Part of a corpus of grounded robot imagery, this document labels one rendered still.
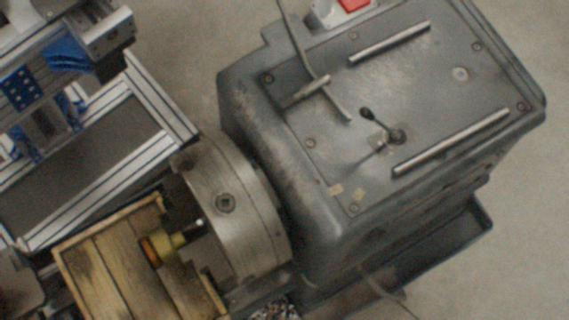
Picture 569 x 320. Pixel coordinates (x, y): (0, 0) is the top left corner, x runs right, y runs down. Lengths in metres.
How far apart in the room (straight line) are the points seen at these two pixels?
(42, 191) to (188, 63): 0.81
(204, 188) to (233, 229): 0.10
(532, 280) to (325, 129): 1.55
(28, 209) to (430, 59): 1.58
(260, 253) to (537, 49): 2.03
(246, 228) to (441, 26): 0.60
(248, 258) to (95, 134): 1.30
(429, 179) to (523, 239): 1.44
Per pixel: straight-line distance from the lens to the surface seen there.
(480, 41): 1.54
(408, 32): 1.48
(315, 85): 1.39
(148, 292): 1.67
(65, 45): 1.79
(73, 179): 2.53
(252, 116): 1.39
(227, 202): 1.37
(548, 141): 2.96
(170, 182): 1.40
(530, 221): 2.81
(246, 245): 1.36
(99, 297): 1.69
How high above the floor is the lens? 2.51
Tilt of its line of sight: 70 degrees down
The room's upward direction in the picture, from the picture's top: 5 degrees clockwise
